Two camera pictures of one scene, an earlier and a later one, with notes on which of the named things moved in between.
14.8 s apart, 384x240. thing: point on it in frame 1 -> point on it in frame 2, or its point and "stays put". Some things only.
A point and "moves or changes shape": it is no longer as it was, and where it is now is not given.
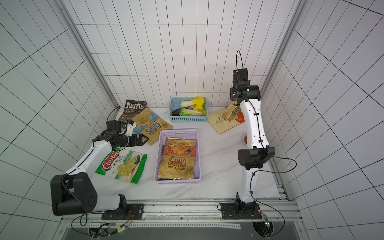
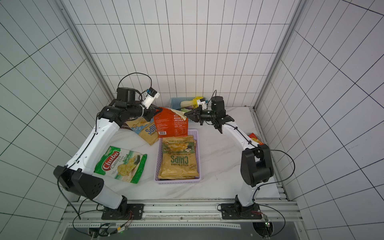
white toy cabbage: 184,104 stays put
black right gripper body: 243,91 -> 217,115
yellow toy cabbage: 199,101 stays put
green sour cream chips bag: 231,111 -> 179,159
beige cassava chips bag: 220,124 moves or changes shape
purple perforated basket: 186,134 stays put
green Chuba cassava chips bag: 123,164 stays put
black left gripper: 140,142 -> 152,111
